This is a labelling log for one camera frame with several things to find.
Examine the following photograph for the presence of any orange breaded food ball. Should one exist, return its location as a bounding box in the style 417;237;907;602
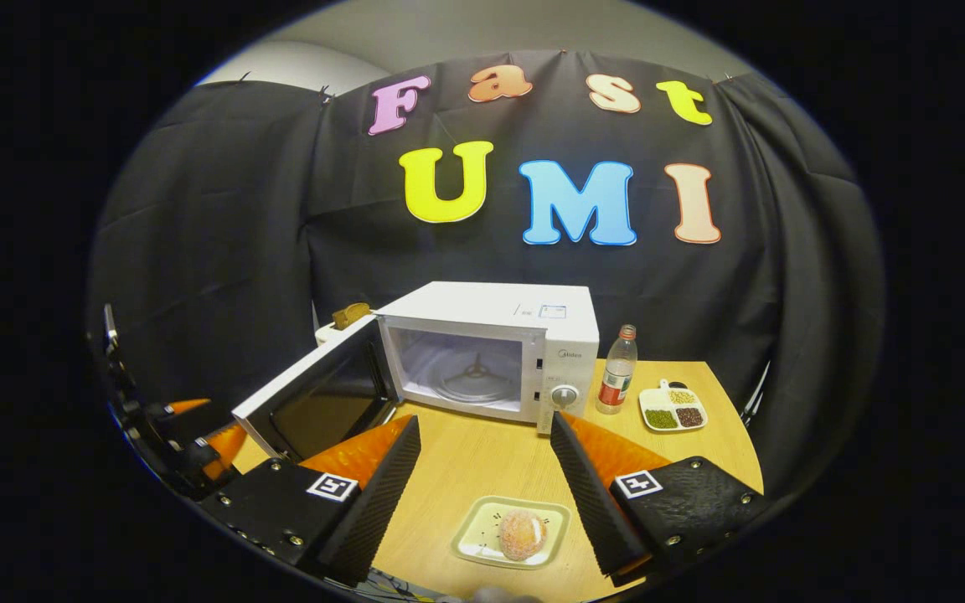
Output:
498;509;549;562

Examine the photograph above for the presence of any white divided dish of beans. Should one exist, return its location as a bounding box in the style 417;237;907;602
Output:
638;379;710;433

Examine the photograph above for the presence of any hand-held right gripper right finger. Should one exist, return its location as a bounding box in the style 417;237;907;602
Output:
550;412;772;587

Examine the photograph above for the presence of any white microwave oven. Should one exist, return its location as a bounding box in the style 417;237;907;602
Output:
231;281;601;463

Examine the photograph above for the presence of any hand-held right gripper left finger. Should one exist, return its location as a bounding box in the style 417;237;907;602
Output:
198;415;422;589

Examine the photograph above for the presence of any clear bottle with red label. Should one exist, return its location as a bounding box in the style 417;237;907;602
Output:
596;324;639;415

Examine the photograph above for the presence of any pale green rectangular plate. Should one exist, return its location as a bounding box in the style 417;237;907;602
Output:
451;495;571;570

